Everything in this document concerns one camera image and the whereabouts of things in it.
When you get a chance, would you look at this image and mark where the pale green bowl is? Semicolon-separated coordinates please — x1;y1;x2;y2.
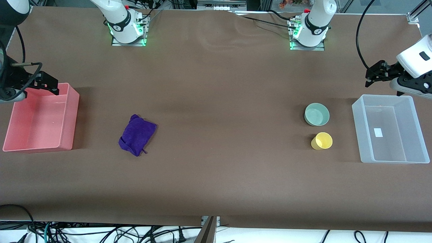
304;103;330;127

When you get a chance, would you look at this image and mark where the yellow cup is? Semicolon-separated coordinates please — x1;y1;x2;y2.
310;132;333;151

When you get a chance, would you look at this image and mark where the purple cloth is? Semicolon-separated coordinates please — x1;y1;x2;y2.
118;114;158;157

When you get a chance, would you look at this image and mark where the pink plastic bin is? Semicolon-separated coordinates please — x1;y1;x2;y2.
2;83;80;153

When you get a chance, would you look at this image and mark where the translucent plastic bin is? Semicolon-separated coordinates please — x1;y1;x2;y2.
352;94;430;164

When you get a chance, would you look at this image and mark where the white power strip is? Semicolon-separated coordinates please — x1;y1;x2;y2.
197;0;247;11

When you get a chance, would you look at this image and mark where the brown table cover sheet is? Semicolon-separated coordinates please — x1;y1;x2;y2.
0;6;432;233

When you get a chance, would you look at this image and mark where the brown wooden board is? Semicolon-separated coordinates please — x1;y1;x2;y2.
194;216;217;243

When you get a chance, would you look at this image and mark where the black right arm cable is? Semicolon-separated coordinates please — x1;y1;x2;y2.
11;26;43;99

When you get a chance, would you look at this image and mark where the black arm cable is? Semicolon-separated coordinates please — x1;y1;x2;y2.
11;26;43;99
356;0;382;71

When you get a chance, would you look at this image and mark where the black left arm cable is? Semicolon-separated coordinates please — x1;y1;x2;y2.
356;0;382;71

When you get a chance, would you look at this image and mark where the aluminium frame profile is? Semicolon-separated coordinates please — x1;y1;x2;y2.
406;0;432;24

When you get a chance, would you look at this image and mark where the short black table cable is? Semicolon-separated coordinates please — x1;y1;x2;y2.
268;9;296;21

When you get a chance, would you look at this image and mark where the long black table cable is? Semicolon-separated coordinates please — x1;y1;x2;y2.
229;11;299;30

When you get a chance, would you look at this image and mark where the thick black looping cable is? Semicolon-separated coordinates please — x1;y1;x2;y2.
0;204;37;237

